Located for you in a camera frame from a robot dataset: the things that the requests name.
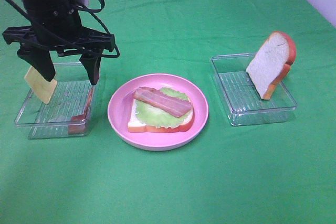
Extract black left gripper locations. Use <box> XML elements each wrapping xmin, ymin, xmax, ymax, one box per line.
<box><xmin>2</xmin><ymin>26</ymin><xmax>116</xmax><ymax>86</ymax></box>

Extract yellow cheese slice toy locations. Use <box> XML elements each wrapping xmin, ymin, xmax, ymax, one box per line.
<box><xmin>24</xmin><ymin>66</ymin><xmax>57</xmax><ymax>104</ymax></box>

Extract bacon strip toy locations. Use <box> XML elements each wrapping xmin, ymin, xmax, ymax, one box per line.
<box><xmin>68</xmin><ymin>87</ymin><xmax>94</xmax><ymax>135</ymax></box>
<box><xmin>133</xmin><ymin>87</ymin><xmax>193</xmax><ymax>118</ymax></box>

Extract bread slice toy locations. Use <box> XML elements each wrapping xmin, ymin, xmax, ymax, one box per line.
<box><xmin>128</xmin><ymin>99</ymin><xmax>194</xmax><ymax>133</ymax></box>
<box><xmin>246</xmin><ymin>31</ymin><xmax>297</xmax><ymax>100</ymax></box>

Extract green lettuce leaf toy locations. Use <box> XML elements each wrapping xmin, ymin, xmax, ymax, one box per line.
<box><xmin>128</xmin><ymin>87</ymin><xmax>194</xmax><ymax>133</ymax></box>

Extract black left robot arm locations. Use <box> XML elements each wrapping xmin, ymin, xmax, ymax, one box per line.
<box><xmin>2</xmin><ymin>0</ymin><xmax>120</xmax><ymax>86</ymax></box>

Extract clear left ingredient tray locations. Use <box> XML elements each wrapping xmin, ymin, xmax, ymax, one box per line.
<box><xmin>15</xmin><ymin>62</ymin><xmax>99</xmax><ymax>139</ymax></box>

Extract pink round plate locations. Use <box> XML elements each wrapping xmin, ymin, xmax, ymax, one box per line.
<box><xmin>107</xmin><ymin>73</ymin><xmax>209</xmax><ymax>151</ymax></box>

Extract clear right bread tray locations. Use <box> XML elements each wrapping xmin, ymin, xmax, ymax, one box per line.
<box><xmin>210</xmin><ymin>52</ymin><xmax>297</xmax><ymax>126</ymax></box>

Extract leaning bread slice toy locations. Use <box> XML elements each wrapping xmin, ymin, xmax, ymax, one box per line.
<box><xmin>246</xmin><ymin>31</ymin><xmax>297</xmax><ymax>100</ymax></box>

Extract green tablecloth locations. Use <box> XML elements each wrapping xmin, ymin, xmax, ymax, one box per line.
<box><xmin>1</xmin><ymin>0</ymin><xmax>335</xmax><ymax>223</ymax></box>

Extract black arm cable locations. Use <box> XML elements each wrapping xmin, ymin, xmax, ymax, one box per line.
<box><xmin>0</xmin><ymin>0</ymin><xmax>121</xmax><ymax>59</ymax></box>

